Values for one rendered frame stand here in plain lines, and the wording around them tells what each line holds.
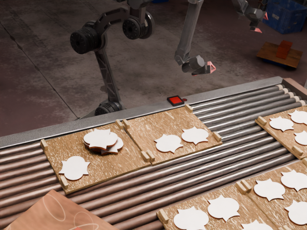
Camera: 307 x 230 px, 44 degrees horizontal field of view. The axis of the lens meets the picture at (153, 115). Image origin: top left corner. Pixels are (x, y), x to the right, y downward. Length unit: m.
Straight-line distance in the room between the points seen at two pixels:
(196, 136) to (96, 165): 0.54
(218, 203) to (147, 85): 2.64
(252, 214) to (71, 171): 0.79
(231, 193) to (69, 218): 0.71
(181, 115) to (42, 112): 1.87
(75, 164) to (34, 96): 2.26
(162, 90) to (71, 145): 2.35
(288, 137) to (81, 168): 1.11
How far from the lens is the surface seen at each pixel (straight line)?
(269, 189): 1.78
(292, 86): 2.63
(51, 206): 1.45
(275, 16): 6.21
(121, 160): 1.76
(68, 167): 1.72
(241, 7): 2.54
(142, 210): 1.60
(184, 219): 1.55
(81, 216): 1.41
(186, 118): 2.07
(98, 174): 1.70
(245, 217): 1.64
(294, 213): 1.73
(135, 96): 3.91
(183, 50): 2.07
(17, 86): 4.09
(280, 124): 2.21
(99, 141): 1.76
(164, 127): 1.99
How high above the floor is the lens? 2.14
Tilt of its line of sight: 36 degrees down
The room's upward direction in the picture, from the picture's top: 7 degrees clockwise
